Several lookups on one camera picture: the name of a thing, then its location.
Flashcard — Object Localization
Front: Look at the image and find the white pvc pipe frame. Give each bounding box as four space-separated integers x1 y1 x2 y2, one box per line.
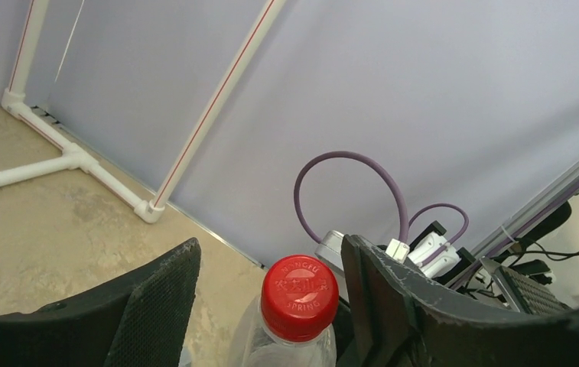
0 1 292 221

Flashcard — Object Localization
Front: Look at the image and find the aluminium side rail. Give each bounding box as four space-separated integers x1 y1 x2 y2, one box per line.
446 136 579 290

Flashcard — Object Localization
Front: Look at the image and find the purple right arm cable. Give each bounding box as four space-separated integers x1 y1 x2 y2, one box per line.
293 151 470 267

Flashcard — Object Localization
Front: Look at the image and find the black keyboard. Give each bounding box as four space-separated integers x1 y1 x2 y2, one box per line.
491 266 571 316

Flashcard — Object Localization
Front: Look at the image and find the nongfu spring red bottle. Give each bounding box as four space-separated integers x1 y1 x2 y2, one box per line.
226 255 339 366

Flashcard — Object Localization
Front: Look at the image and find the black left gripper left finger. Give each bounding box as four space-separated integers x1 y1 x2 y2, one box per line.
0 238 201 366

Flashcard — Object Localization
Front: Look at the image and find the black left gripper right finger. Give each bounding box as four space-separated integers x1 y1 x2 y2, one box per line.
340 235 579 366

